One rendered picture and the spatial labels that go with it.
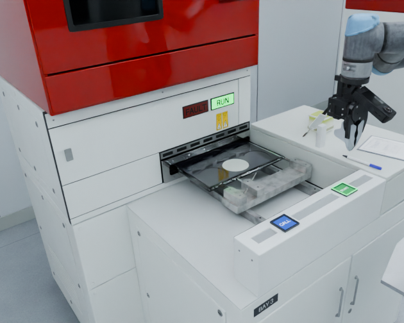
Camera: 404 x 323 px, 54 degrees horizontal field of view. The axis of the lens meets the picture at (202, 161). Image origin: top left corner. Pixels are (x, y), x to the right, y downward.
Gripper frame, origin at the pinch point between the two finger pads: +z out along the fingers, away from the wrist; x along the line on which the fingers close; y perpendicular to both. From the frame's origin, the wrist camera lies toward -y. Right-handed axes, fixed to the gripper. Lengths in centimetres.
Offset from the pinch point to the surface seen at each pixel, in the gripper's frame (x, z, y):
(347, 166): -15.2, 15.7, 10.3
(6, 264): 84, 110, 168
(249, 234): 36.4, 14.5, 3.5
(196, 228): 35, 29, 30
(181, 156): 21, 17, 57
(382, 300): -30, 77, -4
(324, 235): 14.3, 21.6, -3.9
